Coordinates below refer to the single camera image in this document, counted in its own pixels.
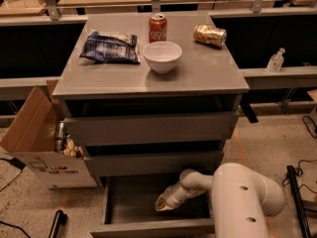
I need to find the black stand bar left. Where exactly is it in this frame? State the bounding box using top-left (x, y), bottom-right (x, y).
top-left (48, 209), bottom-right (67, 238)

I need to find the grey bottom drawer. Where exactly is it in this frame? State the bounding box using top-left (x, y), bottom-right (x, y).
top-left (90, 174), bottom-right (214, 238)

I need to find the white bowl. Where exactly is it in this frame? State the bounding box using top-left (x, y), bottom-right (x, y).
top-left (143, 41), bottom-right (182, 73)

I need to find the cardboard box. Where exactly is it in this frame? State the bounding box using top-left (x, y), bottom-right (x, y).
top-left (0, 80), bottom-right (97, 188)

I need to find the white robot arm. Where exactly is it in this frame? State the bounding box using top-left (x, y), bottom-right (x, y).
top-left (155, 163), bottom-right (285, 238)

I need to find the grey drawer cabinet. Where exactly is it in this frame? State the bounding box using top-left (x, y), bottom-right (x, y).
top-left (52, 11), bottom-right (250, 196)

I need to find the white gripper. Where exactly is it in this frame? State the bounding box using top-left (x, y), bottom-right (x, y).
top-left (155, 181), bottom-right (198, 212)

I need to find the black stand bar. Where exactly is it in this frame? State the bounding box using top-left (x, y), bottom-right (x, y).
top-left (48, 209), bottom-right (67, 238)
top-left (286, 166), bottom-right (312, 238)

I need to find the gold crushed can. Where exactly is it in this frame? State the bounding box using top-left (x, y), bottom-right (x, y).
top-left (193, 25), bottom-right (227, 48)

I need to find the grey metal railing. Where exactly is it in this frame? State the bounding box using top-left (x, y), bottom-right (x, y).
top-left (0, 0), bottom-right (316, 26)

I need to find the black power adapter cable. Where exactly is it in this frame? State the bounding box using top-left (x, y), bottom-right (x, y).
top-left (0, 157), bottom-right (27, 193)

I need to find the black cable right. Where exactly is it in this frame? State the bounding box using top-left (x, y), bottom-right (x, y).
top-left (281, 114), bottom-right (317, 196)

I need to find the red cola can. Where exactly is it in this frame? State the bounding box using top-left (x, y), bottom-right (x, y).
top-left (149, 13), bottom-right (167, 43)

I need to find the grey drawer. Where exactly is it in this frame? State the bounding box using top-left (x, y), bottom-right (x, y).
top-left (64, 111), bottom-right (239, 146)
top-left (90, 174), bottom-right (214, 238)
top-left (84, 151), bottom-right (224, 178)

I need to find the grey top drawer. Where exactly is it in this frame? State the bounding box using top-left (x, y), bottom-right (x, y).
top-left (64, 111), bottom-right (239, 146)

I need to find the silver can in box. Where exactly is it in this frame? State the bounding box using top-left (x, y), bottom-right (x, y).
top-left (54, 122), bottom-right (66, 152)

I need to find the blue chip bag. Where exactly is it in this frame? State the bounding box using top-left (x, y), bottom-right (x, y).
top-left (79, 31), bottom-right (140, 64)

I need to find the clear sanitizer bottle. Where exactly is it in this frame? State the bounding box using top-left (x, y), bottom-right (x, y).
top-left (266, 48), bottom-right (285, 72)

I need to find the black stand bar right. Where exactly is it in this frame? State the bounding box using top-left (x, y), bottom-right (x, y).
top-left (286, 166), bottom-right (312, 238)

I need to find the grey middle drawer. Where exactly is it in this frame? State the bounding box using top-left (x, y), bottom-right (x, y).
top-left (84, 151), bottom-right (224, 178)

